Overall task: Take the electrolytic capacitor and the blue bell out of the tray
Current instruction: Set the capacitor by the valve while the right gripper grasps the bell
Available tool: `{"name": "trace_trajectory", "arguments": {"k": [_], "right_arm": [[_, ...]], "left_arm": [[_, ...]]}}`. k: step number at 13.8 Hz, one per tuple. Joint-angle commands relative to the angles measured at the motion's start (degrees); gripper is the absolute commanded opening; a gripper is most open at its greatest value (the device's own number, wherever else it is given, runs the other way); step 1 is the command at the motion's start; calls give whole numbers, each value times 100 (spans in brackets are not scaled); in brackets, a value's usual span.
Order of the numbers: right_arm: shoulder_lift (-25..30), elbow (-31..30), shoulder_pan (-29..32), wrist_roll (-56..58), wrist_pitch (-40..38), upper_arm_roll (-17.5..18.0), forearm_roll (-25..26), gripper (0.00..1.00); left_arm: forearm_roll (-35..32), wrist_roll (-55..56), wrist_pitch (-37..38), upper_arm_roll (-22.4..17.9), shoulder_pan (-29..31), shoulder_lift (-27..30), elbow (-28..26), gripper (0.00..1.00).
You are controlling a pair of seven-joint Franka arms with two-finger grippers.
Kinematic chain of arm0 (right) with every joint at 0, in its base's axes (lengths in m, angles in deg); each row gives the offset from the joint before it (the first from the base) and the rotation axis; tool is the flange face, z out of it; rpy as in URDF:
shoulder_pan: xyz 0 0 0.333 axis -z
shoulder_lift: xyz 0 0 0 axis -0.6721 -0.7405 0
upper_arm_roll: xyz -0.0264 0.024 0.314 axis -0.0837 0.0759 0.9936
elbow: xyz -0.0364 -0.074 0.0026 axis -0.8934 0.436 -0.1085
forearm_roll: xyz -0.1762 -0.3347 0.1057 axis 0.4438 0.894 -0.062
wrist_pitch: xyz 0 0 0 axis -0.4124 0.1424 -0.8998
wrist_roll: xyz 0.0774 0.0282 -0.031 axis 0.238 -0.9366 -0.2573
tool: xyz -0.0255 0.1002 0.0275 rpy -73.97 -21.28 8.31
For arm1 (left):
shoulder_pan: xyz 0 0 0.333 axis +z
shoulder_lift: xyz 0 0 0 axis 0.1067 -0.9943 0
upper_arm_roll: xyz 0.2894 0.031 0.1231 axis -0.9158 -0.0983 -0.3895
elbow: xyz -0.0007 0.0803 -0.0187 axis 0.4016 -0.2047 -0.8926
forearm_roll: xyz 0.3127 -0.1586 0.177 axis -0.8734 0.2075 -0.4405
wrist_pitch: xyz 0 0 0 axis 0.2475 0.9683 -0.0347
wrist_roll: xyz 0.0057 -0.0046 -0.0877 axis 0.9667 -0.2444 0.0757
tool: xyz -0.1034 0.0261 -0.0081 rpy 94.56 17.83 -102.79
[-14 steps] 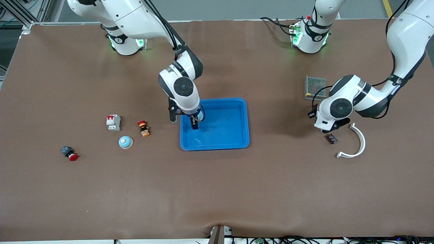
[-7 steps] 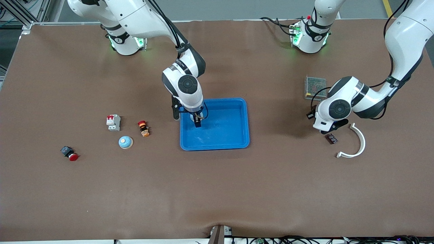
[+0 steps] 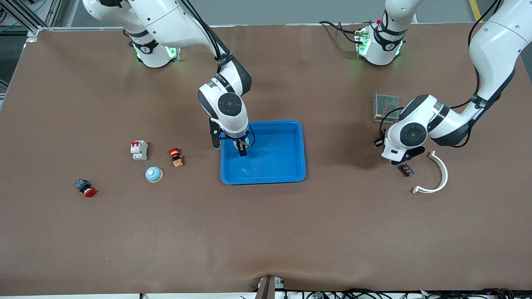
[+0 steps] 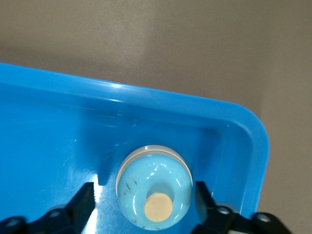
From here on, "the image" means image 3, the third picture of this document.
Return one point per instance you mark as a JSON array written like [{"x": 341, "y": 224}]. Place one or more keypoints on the orange emergency stop switch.
[{"x": 176, "y": 158}]

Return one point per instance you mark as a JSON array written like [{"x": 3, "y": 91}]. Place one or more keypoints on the aluminium frame profile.
[{"x": 20, "y": 14}]

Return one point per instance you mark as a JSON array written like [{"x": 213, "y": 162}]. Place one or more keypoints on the blue plastic tray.
[{"x": 274, "y": 166}]

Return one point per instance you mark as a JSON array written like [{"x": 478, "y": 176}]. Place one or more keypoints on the metal mesh power supply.
[{"x": 384, "y": 106}]

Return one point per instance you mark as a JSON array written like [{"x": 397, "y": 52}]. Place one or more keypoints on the blue service bell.
[
  {"x": 237, "y": 144},
  {"x": 153, "y": 174}
]

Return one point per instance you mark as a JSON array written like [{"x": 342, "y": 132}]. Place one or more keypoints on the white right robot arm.
[{"x": 166, "y": 20}]

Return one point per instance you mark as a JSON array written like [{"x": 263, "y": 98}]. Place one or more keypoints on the camera stand post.
[{"x": 268, "y": 288}]

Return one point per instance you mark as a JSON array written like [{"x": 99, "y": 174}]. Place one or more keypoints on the red mushroom push button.
[{"x": 85, "y": 187}]

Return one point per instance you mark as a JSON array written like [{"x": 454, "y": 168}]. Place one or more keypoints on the white curved plastic clamp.
[{"x": 444, "y": 174}]

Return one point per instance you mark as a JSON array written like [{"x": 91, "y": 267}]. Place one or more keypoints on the white circuit breaker red switch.
[{"x": 139, "y": 150}]

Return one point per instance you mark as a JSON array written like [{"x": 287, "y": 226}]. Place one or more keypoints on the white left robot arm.
[{"x": 494, "y": 45}]

